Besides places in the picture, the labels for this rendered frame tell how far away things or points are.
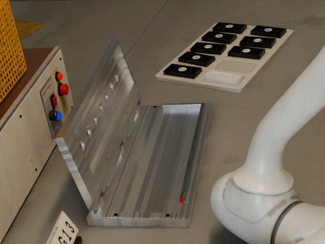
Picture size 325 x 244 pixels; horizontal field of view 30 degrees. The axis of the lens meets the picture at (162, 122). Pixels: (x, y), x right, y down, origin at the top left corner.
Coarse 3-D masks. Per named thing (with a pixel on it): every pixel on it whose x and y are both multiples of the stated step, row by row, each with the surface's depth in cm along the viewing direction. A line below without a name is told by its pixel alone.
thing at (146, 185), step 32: (160, 128) 146; (192, 128) 144; (128, 160) 136; (160, 160) 135; (192, 160) 132; (128, 192) 126; (160, 192) 125; (192, 192) 123; (96, 224) 121; (128, 224) 120; (160, 224) 118
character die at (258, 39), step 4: (244, 36) 185; (248, 36) 185; (252, 36) 184; (244, 40) 183; (248, 40) 182; (252, 40) 182; (256, 40) 182; (260, 40) 181; (264, 40) 181; (268, 40) 182; (272, 40) 180; (240, 44) 182; (244, 44) 181; (248, 44) 181; (252, 44) 180; (256, 44) 180; (260, 44) 179; (264, 44) 179; (268, 44) 179; (272, 44) 179
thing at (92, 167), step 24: (120, 48) 148; (96, 72) 133; (120, 72) 148; (96, 96) 132; (120, 96) 145; (72, 120) 116; (96, 120) 130; (120, 120) 139; (72, 144) 114; (96, 144) 127; (72, 168) 114; (96, 168) 122; (96, 192) 120
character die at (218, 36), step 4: (208, 32) 192; (212, 32) 191; (216, 32) 190; (220, 32) 190; (204, 36) 189; (208, 36) 190; (212, 36) 189; (216, 36) 188; (220, 36) 187; (224, 36) 188; (228, 36) 187; (232, 36) 186; (236, 36) 187; (204, 40) 189; (208, 40) 188; (212, 40) 187; (216, 40) 186; (220, 40) 186; (224, 40) 185; (228, 40) 184; (232, 40) 185; (228, 44) 185
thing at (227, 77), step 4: (208, 72) 168; (212, 72) 168; (216, 72) 167; (220, 72) 167; (224, 72) 166; (208, 76) 167; (212, 76) 166; (216, 76) 165; (220, 76) 165; (224, 76) 164; (228, 76) 164; (232, 76) 164; (236, 76) 164; (240, 76) 163; (220, 80) 165; (224, 80) 164; (228, 80) 163; (232, 80) 162; (236, 80) 162; (240, 80) 163
